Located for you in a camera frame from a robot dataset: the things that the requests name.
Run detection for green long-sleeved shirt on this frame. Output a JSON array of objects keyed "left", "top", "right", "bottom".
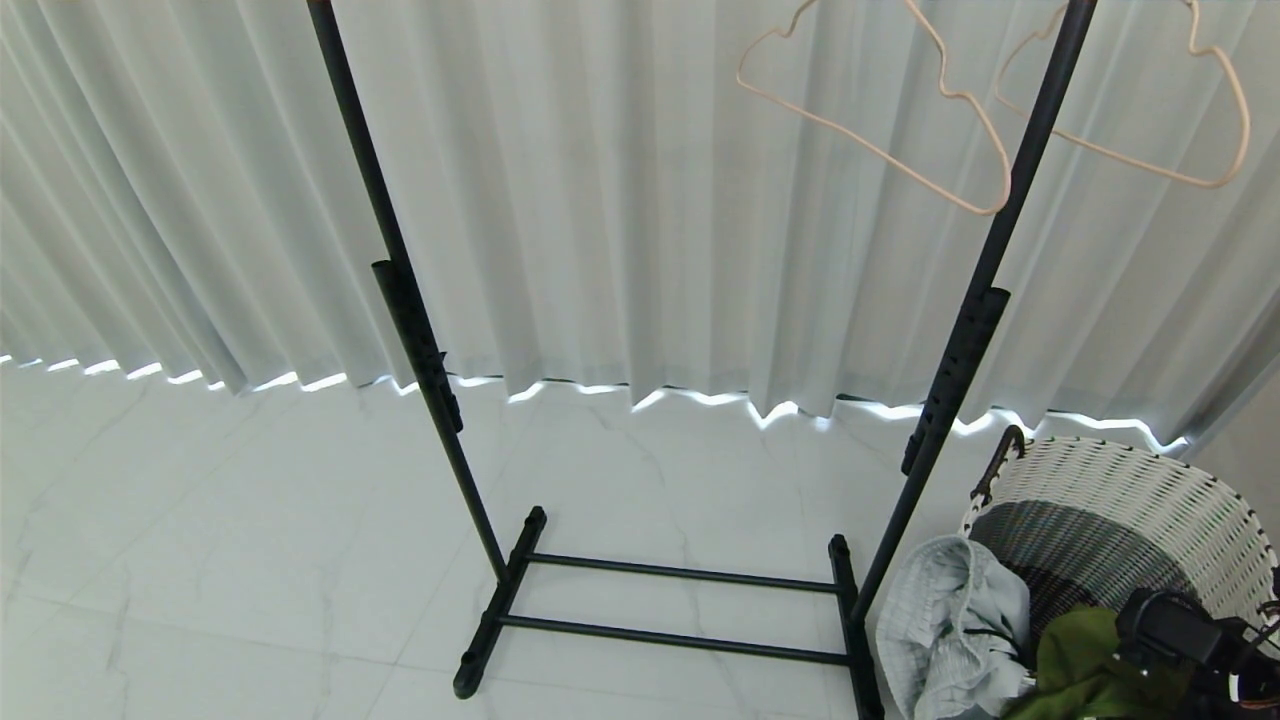
[{"left": 1003, "top": 605, "right": 1196, "bottom": 720}]

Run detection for pink clothes hanger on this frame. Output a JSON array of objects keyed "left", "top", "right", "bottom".
[
  {"left": 737, "top": 0, "right": 1012, "bottom": 216},
  {"left": 994, "top": 0, "right": 1251, "bottom": 189}
]

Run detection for black clothes rack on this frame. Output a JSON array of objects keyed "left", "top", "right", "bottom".
[{"left": 306, "top": 0, "right": 1098, "bottom": 720}]

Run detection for white laundry basket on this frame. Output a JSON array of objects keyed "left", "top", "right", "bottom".
[{"left": 958, "top": 425, "right": 1280, "bottom": 720}]

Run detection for white curtain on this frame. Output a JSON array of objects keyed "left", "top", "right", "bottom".
[{"left": 0, "top": 0, "right": 1280, "bottom": 459}]

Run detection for pale grey shorts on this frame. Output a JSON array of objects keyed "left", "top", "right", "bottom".
[{"left": 875, "top": 535, "right": 1036, "bottom": 720}]

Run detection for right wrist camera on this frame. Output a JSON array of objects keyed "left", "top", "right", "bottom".
[{"left": 1115, "top": 588, "right": 1226, "bottom": 669}]

